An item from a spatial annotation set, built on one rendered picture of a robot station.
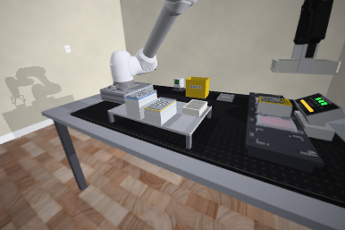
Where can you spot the pink and pale blue well plate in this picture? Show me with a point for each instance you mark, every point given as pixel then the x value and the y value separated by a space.
pixel 276 122

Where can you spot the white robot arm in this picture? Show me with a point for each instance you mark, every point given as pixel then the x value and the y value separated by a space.
pixel 124 67

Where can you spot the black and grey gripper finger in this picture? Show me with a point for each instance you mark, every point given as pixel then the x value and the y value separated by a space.
pixel 300 33
pixel 316 30

